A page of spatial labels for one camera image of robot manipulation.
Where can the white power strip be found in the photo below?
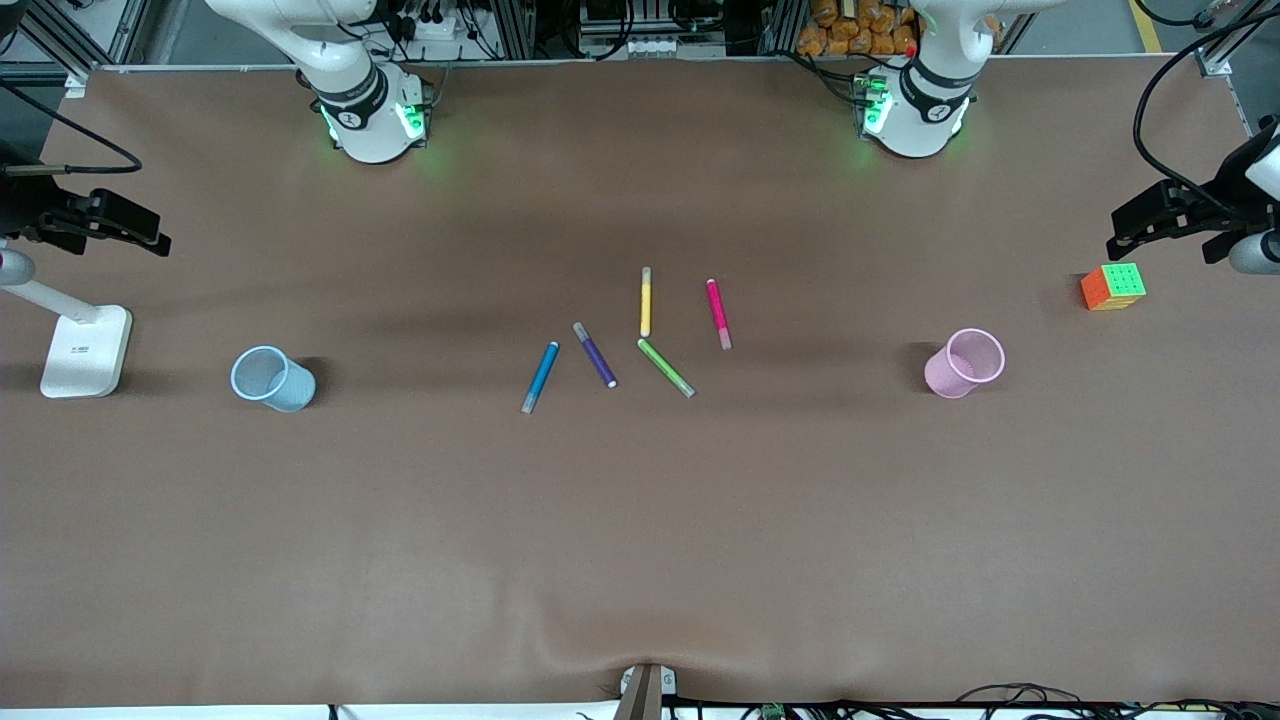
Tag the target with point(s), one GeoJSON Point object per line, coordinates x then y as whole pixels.
{"type": "Point", "coordinates": [440, 30]}

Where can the blue mesh cup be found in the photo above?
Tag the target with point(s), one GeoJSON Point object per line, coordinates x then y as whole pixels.
{"type": "Point", "coordinates": [290, 390]}

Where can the blue marker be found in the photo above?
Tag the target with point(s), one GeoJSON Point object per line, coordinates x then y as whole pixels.
{"type": "Point", "coordinates": [541, 375]}

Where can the brown table cover sheet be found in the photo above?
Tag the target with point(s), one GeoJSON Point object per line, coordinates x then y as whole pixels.
{"type": "Point", "coordinates": [640, 520]}

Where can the metal table edge clamp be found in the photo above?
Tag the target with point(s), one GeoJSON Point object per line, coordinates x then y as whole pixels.
{"type": "Point", "coordinates": [645, 695]}

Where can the yellow marker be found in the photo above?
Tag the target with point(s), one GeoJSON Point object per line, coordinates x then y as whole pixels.
{"type": "Point", "coordinates": [646, 305]}

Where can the purple marker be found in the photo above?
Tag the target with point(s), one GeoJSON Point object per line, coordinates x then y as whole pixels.
{"type": "Point", "coordinates": [596, 358]}

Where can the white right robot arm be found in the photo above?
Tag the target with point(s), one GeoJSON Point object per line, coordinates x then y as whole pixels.
{"type": "Point", "coordinates": [365, 130]}

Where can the pink marker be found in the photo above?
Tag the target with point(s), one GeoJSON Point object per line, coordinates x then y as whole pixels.
{"type": "Point", "coordinates": [717, 310]}

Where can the white terminal block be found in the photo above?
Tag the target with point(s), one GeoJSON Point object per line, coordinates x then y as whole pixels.
{"type": "Point", "coordinates": [665, 46]}

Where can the white stand base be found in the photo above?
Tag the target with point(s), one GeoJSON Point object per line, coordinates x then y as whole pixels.
{"type": "Point", "coordinates": [85, 355]}

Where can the pink mesh cup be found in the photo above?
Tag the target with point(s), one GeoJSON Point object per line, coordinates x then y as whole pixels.
{"type": "Point", "coordinates": [945, 375]}

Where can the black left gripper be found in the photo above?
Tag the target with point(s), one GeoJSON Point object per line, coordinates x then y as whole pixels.
{"type": "Point", "coordinates": [1218, 199]}

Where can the colourful puzzle cube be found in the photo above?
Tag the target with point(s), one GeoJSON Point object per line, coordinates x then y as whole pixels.
{"type": "Point", "coordinates": [1120, 282]}

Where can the aluminium frame corner bracket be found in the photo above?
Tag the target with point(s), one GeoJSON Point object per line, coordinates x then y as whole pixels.
{"type": "Point", "coordinates": [1215, 62]}
{"type": "Point", "coordinates": [76, 85]}

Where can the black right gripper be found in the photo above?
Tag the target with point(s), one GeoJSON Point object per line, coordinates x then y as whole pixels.
{"type": "Point", "coordinates": [22, 211]}

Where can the bag of orange items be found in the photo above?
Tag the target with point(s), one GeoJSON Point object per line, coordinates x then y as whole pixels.
{"type": "Point", "coordinates": [850, 30]}

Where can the green marker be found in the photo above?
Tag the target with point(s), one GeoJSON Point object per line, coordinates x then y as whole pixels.
{"type": "Point", "coordinates": [664, 366]}

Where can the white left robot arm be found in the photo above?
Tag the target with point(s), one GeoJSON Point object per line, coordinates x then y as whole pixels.
{"type": "Point", "coordinates": [920, 120]}

